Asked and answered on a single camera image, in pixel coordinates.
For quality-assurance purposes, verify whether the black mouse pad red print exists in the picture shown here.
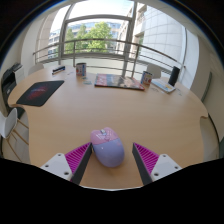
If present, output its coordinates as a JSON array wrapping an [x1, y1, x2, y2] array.
[[15, 79, 66, 108]]

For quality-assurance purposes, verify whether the pink and lilac computer mouse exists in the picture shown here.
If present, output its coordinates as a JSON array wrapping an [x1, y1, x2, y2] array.
[[89, 126, 126, 168]]

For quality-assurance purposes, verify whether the green tree outside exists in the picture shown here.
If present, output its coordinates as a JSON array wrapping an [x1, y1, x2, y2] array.
[[64, 21, 114, 54]]

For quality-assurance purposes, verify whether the white chair with wooden legs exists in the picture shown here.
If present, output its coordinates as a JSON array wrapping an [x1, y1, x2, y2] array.
[[0, 107, 30, 163]]

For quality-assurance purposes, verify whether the black cylinder speaker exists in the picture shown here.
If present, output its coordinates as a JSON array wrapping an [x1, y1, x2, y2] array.
[[168, 65, 181, 88]]

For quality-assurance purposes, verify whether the red and grey magazine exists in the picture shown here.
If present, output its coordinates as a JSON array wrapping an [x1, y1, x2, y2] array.
[[94, 73, 146, 92]]

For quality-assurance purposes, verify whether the black whiteboard eraser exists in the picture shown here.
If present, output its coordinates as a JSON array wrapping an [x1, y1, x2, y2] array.
[[51, 65, 66, 75]]

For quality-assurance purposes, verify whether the metal balcony railing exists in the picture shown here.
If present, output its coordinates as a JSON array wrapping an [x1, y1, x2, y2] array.
[[32, 38, 184, 79]]

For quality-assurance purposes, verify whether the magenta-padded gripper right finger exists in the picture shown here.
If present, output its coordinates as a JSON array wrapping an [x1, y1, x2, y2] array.
[[131, 142, 183, 187]]

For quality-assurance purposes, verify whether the white mug with red print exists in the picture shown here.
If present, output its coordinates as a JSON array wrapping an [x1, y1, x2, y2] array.
[[75, 62, 87, 77]]

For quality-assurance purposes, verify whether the black and white printer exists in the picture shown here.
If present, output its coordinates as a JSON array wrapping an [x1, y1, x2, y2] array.
[[0, 62, 26, 120]]

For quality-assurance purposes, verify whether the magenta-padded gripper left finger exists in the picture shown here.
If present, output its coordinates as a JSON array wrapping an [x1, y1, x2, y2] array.
[[40, 142, 94, 186]]

